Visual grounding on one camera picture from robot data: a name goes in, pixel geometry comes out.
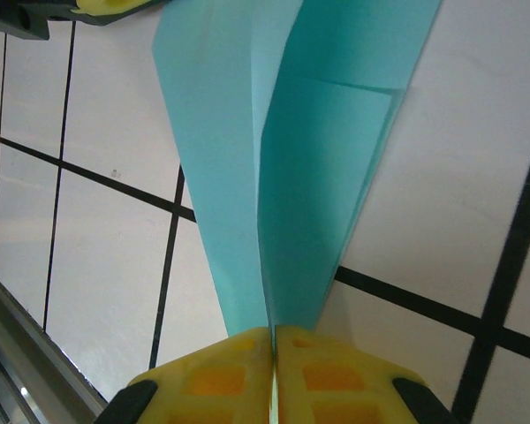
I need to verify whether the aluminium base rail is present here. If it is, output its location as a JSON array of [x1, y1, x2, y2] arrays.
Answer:
[[0, 263, 110, 424]]

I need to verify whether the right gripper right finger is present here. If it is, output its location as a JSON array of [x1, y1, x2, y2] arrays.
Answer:
[[275, 325, 458, 424]]

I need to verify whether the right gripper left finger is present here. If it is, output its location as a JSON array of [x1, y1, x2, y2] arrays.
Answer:
[[92, 325, 276, 424]]

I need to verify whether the teal paper sheet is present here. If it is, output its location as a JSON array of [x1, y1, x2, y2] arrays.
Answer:
[[152, 0, 443, 342]]

